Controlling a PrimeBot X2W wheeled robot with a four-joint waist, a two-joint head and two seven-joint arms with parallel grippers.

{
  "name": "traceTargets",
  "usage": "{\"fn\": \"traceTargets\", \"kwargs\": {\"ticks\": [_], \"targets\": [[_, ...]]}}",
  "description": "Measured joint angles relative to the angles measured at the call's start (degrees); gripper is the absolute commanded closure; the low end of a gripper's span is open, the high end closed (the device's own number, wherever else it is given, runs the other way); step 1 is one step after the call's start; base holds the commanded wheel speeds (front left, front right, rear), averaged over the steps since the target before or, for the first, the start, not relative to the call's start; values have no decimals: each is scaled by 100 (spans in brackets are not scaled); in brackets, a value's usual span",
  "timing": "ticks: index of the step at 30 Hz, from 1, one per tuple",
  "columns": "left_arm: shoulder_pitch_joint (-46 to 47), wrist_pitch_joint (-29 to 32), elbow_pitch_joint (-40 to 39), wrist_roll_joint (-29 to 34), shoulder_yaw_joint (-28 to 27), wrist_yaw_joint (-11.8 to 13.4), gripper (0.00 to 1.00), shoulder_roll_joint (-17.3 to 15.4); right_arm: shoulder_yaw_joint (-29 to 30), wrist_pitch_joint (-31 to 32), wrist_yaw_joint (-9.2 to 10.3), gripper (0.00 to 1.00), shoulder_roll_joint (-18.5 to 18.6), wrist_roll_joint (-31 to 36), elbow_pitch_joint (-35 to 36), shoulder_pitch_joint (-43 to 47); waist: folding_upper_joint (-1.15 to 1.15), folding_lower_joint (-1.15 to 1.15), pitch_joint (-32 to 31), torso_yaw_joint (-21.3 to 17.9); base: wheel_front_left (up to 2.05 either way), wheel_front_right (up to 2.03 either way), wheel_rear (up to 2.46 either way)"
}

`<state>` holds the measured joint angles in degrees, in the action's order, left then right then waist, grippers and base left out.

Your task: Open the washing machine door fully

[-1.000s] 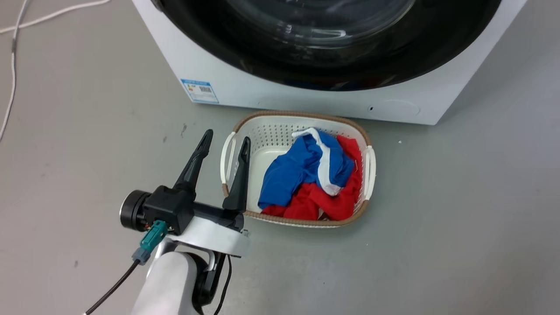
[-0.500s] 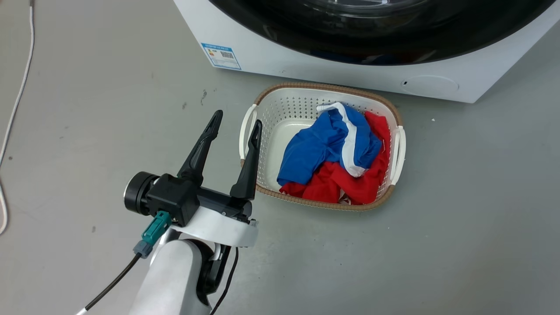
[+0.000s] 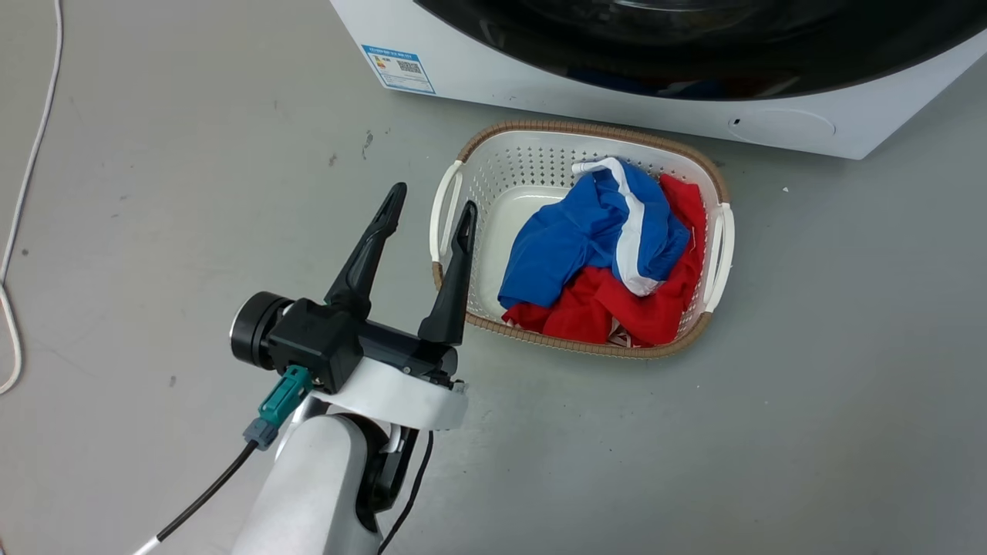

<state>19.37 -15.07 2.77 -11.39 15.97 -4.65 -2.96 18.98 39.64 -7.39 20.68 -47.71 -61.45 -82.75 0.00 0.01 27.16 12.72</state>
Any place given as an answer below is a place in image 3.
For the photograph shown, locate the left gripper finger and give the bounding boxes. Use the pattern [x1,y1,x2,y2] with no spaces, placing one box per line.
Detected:
[323,182,408,317]
[418,200,479,347]

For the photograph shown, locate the blue garment with white stripe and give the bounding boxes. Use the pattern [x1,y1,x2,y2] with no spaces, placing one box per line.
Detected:
[497,157,692,311]

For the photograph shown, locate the blue white energy label sticker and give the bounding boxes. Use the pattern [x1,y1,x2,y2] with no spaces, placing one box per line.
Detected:
[361,44,437,96]

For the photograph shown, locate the white washing machine body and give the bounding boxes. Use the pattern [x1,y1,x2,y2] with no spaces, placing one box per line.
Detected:
[330,0,987,161]

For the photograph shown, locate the black glass washing machine door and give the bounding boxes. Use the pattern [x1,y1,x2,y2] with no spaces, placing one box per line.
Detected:
[413,0,987,102]

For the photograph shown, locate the round white filter cover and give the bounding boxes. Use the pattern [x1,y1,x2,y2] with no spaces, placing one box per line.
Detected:
[727,108,837,146]

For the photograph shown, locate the black cable with teal connector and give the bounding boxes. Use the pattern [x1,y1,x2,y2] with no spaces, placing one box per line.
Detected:
[130,365,314,555]

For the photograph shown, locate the white perforated laundry basket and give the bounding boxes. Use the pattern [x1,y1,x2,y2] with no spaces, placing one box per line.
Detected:
[429,119,736,361]

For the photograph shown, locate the red garment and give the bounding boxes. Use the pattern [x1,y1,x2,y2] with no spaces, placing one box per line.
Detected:
[501,173,707,348]

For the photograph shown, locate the white cable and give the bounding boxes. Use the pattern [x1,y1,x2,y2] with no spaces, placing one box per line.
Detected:
[0,0,64,396]

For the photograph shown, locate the thin black cable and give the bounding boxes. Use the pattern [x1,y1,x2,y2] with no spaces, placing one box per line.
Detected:
[376,430,435,555]

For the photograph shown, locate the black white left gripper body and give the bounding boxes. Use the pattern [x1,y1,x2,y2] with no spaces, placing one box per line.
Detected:
[229,291,470,432]

